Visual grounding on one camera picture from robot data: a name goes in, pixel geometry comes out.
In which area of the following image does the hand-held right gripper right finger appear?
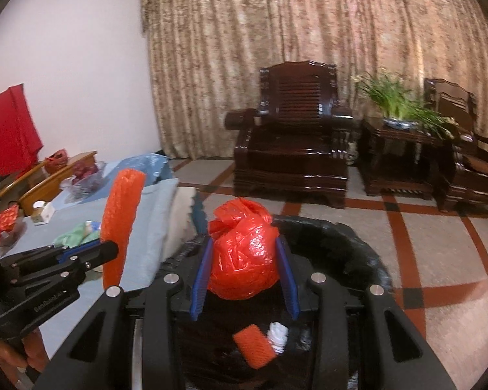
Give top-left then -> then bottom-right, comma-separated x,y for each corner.
274,236 -> 458,390

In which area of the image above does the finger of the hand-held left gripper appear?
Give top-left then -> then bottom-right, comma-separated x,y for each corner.
0,240 -> 102,263
8,241 -> 119,289

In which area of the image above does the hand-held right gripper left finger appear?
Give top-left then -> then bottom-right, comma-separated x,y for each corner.
33,236 -> 215,390

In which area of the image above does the red plastic bag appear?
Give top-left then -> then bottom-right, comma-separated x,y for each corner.
207,197 -> 281,299

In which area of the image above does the long orange foam net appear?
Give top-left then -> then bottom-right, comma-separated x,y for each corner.
101,168 -> 146,289

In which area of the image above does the black trash bin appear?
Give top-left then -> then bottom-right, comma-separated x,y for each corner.
132,215 -> 393,390

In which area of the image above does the person's left hand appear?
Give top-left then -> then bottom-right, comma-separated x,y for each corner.
0,327 -> 49,383

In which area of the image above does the crumpled green plastic bag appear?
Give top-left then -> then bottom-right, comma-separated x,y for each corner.
53,221 -> 92,248

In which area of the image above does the tissue box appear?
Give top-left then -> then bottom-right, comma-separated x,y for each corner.
32,201 -> 57,225

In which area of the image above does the small crumpled white tissue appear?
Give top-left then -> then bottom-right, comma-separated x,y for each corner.
267,322 -> 289,353

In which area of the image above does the glass fruit bowl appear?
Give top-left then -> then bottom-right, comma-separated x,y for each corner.
61,162 -> 106,202

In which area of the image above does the cream table cover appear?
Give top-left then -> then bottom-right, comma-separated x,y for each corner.
163,187 -> 200,261

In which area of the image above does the light wooden cabinet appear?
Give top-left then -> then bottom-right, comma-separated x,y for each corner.
0,151 -> 98,217

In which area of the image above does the red snack packet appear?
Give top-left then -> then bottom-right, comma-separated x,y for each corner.
0,205 -> 21,244

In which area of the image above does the short orange foam net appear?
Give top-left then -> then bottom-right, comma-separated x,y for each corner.
233,323 -> 277,368

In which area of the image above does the small red bag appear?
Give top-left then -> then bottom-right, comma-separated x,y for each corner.
45,151 -> 68,173

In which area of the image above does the dark wooden slatted armchair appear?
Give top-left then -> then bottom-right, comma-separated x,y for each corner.
224,61 -> 356,210

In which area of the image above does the red cloth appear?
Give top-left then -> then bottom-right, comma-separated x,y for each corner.
0,83 -> 43,167

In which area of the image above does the dark wooden side table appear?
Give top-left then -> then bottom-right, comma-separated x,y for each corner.
358,116 -> 446,201

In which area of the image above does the potted green plant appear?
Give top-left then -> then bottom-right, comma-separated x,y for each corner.
352,71 -> 456,139

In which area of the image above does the beige patterned curtain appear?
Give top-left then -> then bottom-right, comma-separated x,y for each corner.
140,0 -> 488,159

